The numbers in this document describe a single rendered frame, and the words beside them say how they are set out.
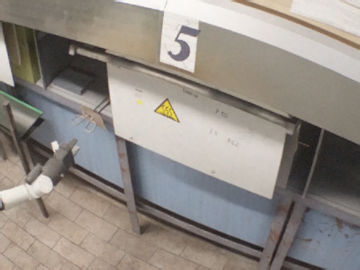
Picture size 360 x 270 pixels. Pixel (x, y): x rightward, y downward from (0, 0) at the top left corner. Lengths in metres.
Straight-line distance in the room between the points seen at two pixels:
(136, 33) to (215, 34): 0.21
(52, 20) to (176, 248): 1.59
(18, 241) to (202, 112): 1.59
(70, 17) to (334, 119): 0.73
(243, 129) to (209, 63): 0.40
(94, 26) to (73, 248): 1.62
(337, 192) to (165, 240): 1.15
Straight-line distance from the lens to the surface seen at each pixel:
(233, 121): 1.45
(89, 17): 1.25
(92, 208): 2.77
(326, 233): 2.00
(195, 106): 1.49
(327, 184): 1.80
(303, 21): 0.98
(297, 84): 1.03
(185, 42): 1.10
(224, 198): 2.07
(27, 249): 2.69
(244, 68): 1.06
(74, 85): 2.13
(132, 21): 1.16
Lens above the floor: 2.23
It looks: 46 degrees down
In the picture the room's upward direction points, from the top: 1 degrees counter-clockwise
